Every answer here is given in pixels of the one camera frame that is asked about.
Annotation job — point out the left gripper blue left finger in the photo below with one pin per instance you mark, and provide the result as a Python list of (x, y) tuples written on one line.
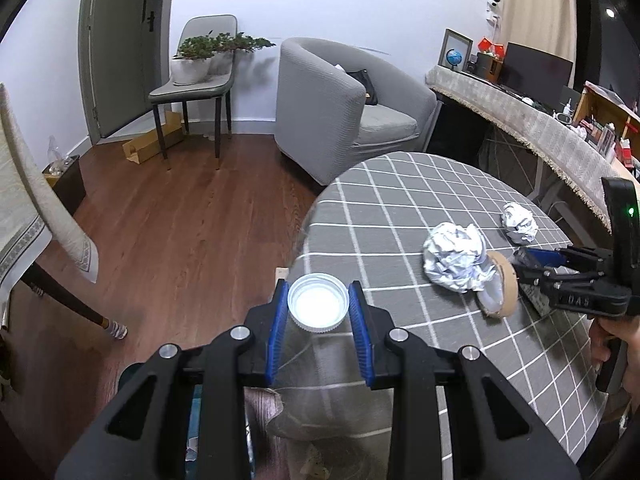
[(279, 318)]

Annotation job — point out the dark table leg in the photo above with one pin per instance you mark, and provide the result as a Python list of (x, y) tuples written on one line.
[(43, 284)]

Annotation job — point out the black storage box on floor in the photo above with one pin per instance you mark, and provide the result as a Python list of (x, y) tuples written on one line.
[(69, 185)]

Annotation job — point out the cardboard box on floor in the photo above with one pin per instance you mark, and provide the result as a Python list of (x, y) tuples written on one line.
[(142, 148)]

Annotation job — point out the grey armchair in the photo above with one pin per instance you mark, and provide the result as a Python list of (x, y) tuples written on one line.
[(322, 120)]

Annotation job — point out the blue globe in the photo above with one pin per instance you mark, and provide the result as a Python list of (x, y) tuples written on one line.
[(453, 58)]

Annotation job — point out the wooden desk shelf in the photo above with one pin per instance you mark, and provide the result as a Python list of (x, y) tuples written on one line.
[(610, 124)]

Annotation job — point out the beige curtain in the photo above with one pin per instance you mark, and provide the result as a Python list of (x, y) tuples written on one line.
[(546, 25)]

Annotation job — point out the black remote control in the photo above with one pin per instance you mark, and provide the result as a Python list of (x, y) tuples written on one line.
[(537, 298)]

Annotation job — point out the picture frame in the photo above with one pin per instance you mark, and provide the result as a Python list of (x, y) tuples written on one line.
[(455, 40)]

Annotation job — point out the brown tape roll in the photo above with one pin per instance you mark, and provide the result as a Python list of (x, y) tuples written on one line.
[(499, 297)]

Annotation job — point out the potted green plant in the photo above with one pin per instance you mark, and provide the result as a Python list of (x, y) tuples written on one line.
[(191, 63)]

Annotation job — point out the person right hand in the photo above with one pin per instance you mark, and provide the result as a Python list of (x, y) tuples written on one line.
[(627, 329)]

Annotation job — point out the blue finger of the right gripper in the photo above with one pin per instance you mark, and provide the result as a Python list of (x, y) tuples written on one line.
[(544, 257)]

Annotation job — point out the dark teal trash bin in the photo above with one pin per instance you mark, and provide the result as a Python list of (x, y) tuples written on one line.
[(170, 422)]

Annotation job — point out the grey dining chair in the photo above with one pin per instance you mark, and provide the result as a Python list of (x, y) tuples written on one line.
[(217, 86)]

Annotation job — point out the black monitor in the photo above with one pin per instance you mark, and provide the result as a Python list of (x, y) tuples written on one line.
[(535, 74)]

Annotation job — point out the grey fringed desk cloth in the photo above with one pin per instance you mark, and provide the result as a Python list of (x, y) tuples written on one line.
[(572, 159)]

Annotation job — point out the grey checked round tablecloth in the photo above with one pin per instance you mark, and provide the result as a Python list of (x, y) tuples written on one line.
[(369, 225)]

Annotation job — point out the black handbag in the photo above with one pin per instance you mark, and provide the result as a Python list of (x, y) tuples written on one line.
[(363, 77)]

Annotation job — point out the grey green door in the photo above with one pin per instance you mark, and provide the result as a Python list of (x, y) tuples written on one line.
[(122, 56)]

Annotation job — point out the beige patterned tablecloth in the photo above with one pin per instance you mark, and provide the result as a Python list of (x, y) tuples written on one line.
[(32, 215)]

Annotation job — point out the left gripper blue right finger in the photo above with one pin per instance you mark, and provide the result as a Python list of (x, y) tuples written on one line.
[(360, 333)]

